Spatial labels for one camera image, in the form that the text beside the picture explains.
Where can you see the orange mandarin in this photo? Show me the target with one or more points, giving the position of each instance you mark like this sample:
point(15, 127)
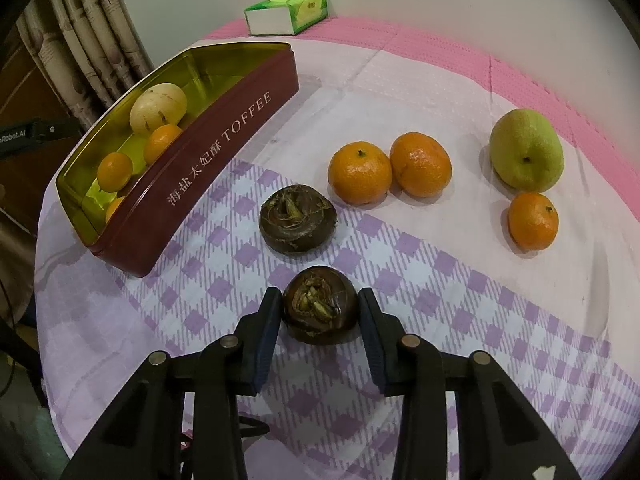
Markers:
point(420, 164)
point(533, 221)
point(115, 171)
point(161, 145)
point(114, 210)
point(360, 172)

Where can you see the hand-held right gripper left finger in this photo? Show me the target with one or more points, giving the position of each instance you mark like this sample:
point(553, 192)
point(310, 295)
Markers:
point(265, 345)

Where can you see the beige patterned curtain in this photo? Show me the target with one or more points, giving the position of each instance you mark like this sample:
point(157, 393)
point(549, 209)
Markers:
point(85, 25)

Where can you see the cream pepino melon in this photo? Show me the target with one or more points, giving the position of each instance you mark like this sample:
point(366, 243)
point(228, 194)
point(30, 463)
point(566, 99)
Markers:
point(157, 105)

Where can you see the dark red tin box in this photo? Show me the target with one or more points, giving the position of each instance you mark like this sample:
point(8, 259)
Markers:
point(215, 160)

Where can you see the green pear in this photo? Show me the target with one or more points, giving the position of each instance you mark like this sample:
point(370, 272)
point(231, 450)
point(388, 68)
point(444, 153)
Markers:
point(527, 150)

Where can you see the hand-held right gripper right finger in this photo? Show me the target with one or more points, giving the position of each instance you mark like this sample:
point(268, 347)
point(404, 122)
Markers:
point(372, 345)

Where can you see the pink purple checked tablecloth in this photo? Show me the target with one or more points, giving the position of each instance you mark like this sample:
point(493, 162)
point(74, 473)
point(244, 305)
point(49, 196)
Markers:
point(450, 85)

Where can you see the green tissue box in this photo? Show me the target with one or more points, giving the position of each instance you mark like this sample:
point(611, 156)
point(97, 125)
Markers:
point(305, 10)

